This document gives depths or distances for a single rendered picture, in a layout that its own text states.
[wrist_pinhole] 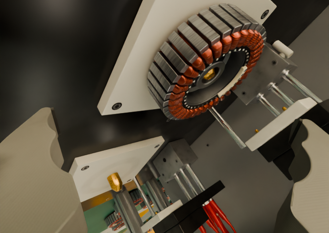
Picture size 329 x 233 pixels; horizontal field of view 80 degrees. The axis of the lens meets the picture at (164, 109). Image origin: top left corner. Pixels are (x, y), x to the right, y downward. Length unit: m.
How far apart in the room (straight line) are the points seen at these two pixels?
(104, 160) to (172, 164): 0.17
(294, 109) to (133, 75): 0.13
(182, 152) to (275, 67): 0.23
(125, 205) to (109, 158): 0.28
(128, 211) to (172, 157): 0.20
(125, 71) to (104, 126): 0.09
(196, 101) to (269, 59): 0.13
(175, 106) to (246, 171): 0.34
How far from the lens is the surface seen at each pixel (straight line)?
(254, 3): 0.22
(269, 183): 0.47
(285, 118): 0.19
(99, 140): 0.26
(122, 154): 0.30
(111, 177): 0.35
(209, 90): 0.22
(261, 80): 0.30
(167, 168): 0.43
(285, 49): 0.31
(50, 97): 0.18
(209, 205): 0.40
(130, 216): 0.55
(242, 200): 0.51
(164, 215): 0.34
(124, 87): 0.18
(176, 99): 0.16
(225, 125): 0.27
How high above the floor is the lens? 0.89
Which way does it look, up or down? 25 degrees down
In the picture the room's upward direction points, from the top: 145 degrees clockwise
